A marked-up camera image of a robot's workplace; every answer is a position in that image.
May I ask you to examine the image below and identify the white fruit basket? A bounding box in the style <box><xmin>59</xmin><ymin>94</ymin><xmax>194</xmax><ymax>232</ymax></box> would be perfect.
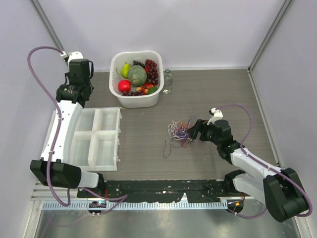
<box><xmin>108</xmin><ymin>50</ymin><xmax>163</xmax><ymax>108</ymax></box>

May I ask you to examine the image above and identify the green pear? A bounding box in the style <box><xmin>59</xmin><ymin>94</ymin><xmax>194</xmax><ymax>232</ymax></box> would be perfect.
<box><xmin>120</xmin><ymin>63</ymin><xmax>130</xmax><ymax>79</ymax></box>

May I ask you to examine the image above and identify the slotted cable duct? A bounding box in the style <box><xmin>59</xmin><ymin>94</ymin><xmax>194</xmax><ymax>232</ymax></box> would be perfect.
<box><xmin>42</xmin><ymin>199</ymin><xmax>228</xmax><ymax>211</ymax></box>

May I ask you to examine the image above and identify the purple wire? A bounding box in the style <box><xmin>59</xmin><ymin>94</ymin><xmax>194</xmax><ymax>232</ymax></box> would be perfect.
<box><xmin>162</xmin><ymin>140</ymin><xmax>172</xmax><ymax>159</ymax></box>

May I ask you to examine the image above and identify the green lime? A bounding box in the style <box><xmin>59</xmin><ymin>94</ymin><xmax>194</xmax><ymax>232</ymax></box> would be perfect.
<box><xmin>147</xmin><ymin>87</ymin><xmax>158</xmax><ymax>95</ymax></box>

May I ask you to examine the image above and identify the peach fruit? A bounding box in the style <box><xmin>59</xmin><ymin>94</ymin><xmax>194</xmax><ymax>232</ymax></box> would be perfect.
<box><xmin>135</xmin><ymin>83</ymin><xmax>155</xmax><ymax>95</ymax></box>

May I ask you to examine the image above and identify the aluminium rail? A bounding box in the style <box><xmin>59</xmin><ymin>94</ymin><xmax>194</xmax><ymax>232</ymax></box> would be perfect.
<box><xmin>31</xmin><ymin>180</ymin><xmax>80</xmax><ymax>199</ymax></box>

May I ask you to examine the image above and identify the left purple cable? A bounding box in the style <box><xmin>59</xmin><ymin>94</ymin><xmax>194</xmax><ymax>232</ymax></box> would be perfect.
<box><xmin>27</xmin><ymin>46</ymin><xmax>128</xmax><ymax>214</ymax></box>

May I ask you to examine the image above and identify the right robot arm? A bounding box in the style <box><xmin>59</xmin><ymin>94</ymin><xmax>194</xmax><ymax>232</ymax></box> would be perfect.
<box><xmin>187</xmin><ymin>119</ymin><xmax>313</xmax><ymax>222</ymax></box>

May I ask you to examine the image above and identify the clear plastic bottle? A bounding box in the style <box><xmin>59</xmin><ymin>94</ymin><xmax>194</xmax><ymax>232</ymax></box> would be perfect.
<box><xmin>162</xmin><ymin>69</ymin><xmax>173</xmax><ymax>94</ymax></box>

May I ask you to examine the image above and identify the dark grape bunch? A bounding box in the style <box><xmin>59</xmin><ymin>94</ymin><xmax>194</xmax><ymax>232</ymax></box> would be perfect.
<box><xmin>133</xmin><ymin>60</ymin><xmax>145</xmax><ymax>68</ymax></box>

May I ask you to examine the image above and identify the red apple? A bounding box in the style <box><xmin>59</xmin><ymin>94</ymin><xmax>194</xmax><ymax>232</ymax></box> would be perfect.
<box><xmin>118</xmin><ymin>80</ymin><xmax>132</xmax><ymax>93</ymax></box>

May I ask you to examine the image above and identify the coloured wire bundle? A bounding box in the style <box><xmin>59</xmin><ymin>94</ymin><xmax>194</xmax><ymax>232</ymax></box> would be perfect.
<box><xmin>167</xmin><ymin>116</ymin><xmax>196</xmax><ymax>149</ymax></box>

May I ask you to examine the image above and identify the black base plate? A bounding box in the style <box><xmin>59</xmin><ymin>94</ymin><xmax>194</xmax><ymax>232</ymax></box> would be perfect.
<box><xmin>92</xmin><ymin>179</ymin><xmax>243</xmax><ymax>203</ymax></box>

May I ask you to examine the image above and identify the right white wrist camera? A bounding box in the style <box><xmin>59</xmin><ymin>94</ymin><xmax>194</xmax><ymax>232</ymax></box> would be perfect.
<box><xmin>207</xmin><ymin>108</ymin><xmax>223</xmax><ymax>125</ymax></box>

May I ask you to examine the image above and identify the dark cherries front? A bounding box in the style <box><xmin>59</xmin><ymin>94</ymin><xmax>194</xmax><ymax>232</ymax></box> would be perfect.
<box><xmin>122</xmin><ymin>91</ymin><xmax>143</xmax><ymax>96</ymax></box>

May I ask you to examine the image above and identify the white compartment tray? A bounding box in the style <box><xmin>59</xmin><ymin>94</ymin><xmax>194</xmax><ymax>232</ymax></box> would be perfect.
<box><xmin>41</xmin><ymin>107</ymin><xmax>122</xmax><ymax>173</ymax></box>

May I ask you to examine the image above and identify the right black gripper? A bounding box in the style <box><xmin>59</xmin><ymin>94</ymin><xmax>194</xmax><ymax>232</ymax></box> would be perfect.
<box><xmin>187</xmin><ymin>119</ymin><xmax>221</xmax><ymax>146</ymax></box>

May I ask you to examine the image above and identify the green melon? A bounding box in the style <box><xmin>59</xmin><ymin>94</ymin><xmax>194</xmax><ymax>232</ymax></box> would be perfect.
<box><xmin>128</xmin><ymin>65</ymin><xmax>147</xmax><ymax>87</ymax></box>

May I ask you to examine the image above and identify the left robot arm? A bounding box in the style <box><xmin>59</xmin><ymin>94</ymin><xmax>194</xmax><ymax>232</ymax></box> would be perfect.
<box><xmin>30</xmin><ymin>59</ymin><xmax>106</xmax><ymax>198</ymax></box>

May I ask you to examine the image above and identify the red grape bunch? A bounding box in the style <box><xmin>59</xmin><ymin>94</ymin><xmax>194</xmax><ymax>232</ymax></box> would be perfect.
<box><xmin>145</xmin><ymin>59</ymin><xmax>159</xmax><ymax>85</ymax></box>

